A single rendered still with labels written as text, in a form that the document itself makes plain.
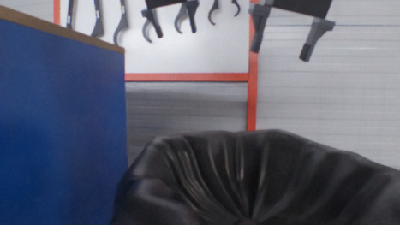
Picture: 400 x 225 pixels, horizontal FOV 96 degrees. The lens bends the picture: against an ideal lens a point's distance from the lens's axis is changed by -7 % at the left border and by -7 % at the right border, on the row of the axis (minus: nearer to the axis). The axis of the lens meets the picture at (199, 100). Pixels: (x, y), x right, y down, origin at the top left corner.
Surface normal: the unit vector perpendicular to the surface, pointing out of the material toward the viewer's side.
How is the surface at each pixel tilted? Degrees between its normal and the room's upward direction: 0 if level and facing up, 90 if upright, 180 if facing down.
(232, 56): 90
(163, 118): 90
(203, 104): 90
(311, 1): 114
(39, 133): 90
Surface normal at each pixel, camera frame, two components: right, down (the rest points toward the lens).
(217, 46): -0.15, 0.07
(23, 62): 0.99, 0.02
